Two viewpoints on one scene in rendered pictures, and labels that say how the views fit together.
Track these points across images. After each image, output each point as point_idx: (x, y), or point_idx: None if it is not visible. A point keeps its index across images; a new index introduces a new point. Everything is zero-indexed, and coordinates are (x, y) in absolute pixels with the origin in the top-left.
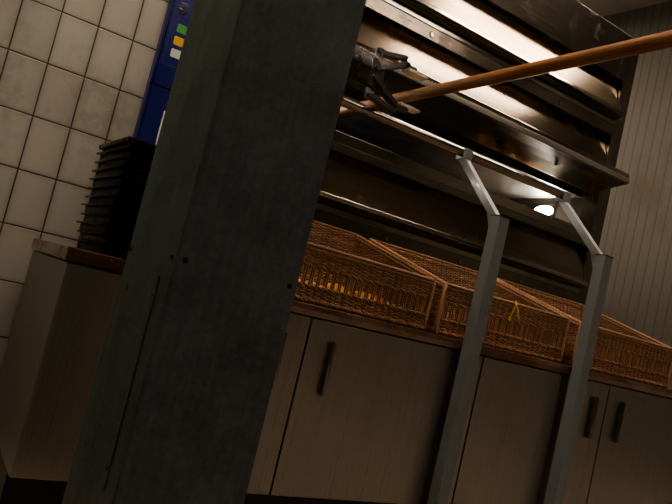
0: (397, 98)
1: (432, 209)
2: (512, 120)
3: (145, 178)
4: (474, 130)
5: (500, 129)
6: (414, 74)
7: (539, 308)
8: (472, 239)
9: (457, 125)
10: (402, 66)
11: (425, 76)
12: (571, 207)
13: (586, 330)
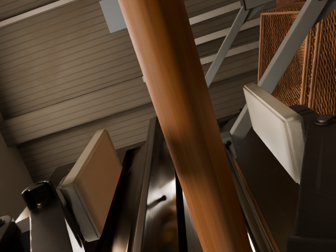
0: (233, 230)
1: (284, 219)
2: (141, 183)
3: None
4: (167, 221)
5: (155, 192)
6: (97, 168)
7: (320, 51)
8: (279, 172)
9: (170, 240)
10: (54, 217)
11: (95, 135)
12: (205, 75)
13: None
